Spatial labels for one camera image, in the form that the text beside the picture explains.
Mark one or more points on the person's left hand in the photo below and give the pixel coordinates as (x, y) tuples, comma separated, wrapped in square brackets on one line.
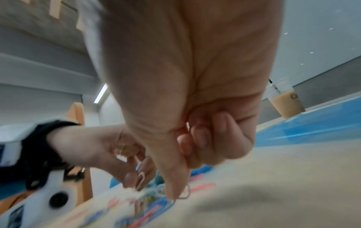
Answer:
[(101, 147)]

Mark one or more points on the wooden slat partition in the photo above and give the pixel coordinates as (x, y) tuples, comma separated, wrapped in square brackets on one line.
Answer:
[(54, 8)]

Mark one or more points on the blue upholstered chair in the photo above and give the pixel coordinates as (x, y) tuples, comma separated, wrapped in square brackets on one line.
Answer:
[(115, 182)]

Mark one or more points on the left wrist marker band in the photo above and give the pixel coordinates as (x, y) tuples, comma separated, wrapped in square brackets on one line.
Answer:
[(11, 142)]

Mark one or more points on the black drinking straw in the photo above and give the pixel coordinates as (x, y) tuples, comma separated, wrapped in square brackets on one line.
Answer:
[(273, 84)]

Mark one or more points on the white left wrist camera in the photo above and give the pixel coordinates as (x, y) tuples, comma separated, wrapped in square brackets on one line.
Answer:
[(39, 205)]

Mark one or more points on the person's left forearm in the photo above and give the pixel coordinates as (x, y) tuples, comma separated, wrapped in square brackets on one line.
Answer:
[(34, 147)]

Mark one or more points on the person's right hand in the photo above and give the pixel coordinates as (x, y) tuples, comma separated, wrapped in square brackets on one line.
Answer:
[(186, 58)]

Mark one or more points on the white paper clip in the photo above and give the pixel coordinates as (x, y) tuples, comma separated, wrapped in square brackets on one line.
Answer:
[(181, 196)]

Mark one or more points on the white wall board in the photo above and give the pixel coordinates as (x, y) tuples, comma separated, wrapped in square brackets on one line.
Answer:
[(321, 35)]

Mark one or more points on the pile of coloured paper clips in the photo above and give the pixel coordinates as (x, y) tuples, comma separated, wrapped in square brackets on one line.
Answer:
[(141, 209)]

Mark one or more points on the blue transparent box lid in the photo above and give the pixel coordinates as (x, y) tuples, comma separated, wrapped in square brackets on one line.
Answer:
[(316, 127)]

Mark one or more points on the round wooden table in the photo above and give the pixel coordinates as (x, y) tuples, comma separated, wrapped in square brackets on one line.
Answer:
[(293, 187)]

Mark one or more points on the ceiling light strip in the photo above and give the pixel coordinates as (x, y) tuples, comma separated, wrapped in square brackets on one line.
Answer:
[(100, 93)]

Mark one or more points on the iced coffee plastic cup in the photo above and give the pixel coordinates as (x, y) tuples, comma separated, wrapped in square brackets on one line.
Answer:
[(287, 104)]

